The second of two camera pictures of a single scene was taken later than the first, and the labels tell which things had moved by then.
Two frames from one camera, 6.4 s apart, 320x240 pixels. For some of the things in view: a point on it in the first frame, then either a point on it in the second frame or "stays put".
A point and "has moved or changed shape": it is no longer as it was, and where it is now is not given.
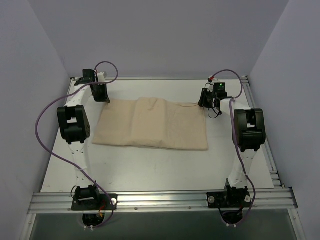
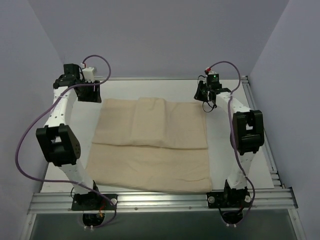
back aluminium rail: [226, 79] stays put
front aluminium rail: [279, 199] stays put
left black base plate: [103, 202] stays put
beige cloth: [150, 123] has moved or changed shape
